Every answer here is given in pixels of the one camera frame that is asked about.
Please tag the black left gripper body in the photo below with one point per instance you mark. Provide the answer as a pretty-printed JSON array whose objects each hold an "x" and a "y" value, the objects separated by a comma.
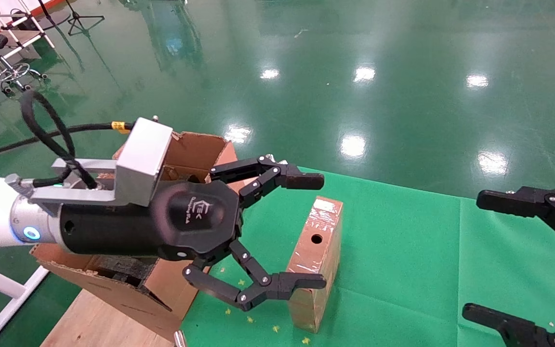
[{"x": 195, "y": 221}]

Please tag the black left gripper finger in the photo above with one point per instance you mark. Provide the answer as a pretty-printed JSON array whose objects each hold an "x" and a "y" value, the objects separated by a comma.
[
  {"x": 301, "y": 180},
  {"x": 297, "y": 284}
]

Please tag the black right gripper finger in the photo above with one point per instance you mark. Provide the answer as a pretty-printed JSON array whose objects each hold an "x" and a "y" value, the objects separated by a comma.
[
  {"x": 537, "y": 202},
  {"x": 518, "y": 330}
]

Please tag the small taped cardboard box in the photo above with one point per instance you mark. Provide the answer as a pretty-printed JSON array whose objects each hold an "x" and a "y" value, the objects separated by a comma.
[{"x": 316, "y": 255}]

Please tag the large open cardboard carton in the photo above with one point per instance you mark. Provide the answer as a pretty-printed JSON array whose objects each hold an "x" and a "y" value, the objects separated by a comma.
[{"x": 123, "y": 299}]

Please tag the black foam padding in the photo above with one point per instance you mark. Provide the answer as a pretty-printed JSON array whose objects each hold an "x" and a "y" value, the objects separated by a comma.
[{"x": 123, "y": 270}]

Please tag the green table cloth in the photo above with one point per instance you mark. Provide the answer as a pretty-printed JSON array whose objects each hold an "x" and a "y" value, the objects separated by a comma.
[{"x": 403, "y": 265}]

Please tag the black tripod stand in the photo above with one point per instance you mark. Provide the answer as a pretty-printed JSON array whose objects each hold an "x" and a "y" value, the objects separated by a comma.
[{"x": 76, "y": 14}]

